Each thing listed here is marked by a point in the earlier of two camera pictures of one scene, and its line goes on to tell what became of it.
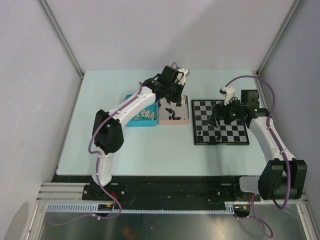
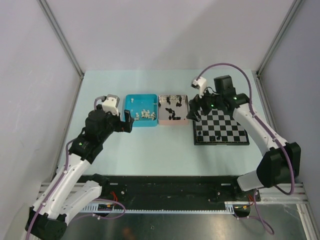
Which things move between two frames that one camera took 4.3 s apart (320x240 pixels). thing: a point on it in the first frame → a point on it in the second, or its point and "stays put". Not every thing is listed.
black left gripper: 177,99 → 122,126
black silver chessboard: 235,133 stays put
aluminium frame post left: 62,38 stays put
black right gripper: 220,109 → 194,106
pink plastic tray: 171,114 stays put
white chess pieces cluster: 145,114 stays put
